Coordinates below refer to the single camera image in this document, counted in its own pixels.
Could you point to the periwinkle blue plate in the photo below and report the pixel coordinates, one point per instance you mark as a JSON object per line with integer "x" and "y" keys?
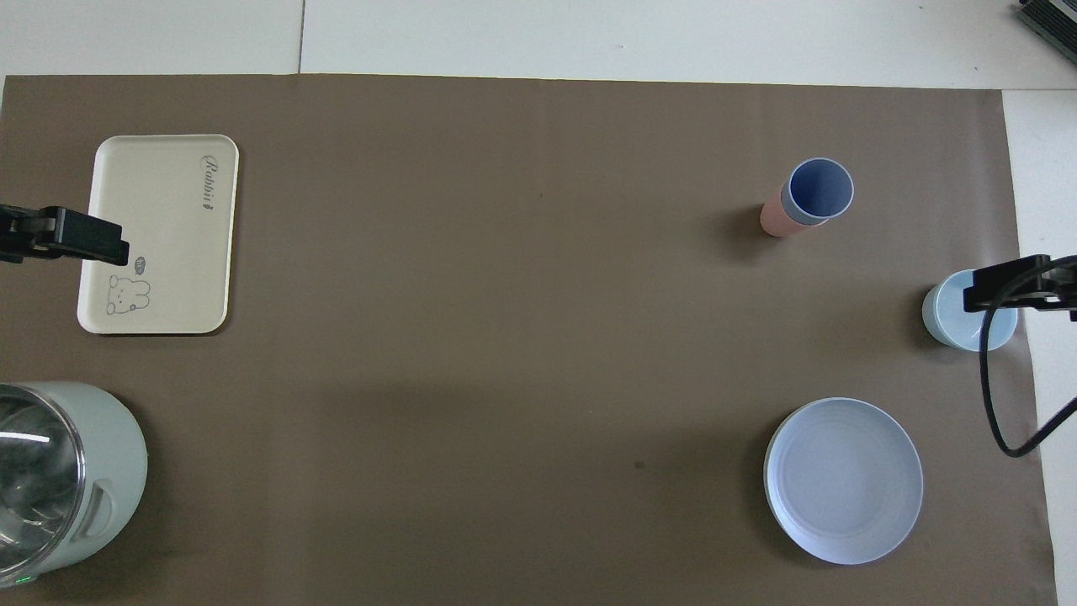
{"x": 841, "y": 480}

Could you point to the light blue bowl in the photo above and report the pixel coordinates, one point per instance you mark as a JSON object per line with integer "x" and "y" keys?
{"x": 947, "y": 316}

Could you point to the blue cup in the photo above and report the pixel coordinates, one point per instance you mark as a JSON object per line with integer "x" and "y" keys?
{"x": 818, "y": 189}

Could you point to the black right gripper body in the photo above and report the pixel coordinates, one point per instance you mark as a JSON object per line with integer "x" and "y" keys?
{"x": 1062, "y": 282}

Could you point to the brown table mat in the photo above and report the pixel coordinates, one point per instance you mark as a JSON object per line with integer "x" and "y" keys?
{"x": 538, "y": 379}

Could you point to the cream rabbit print tray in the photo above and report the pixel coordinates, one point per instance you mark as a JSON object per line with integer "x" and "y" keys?
{"x": 160, "y": 252}

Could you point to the grey ribbed device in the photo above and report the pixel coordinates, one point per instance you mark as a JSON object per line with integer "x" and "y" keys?
{"x": 1052, "y": 21}

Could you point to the glass pot lid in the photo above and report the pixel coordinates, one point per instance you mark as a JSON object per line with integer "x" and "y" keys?
{"x": 34, "y": 480}

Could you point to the pink cup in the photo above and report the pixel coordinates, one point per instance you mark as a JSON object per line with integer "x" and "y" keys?
{"x": 774, "y": 220}

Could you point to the pale green electric pot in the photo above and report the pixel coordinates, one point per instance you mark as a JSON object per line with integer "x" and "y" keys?
{"x": 114, "y": 454}

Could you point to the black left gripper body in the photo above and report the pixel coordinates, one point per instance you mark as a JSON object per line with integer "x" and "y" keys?
{"x": 21, "y": 234}

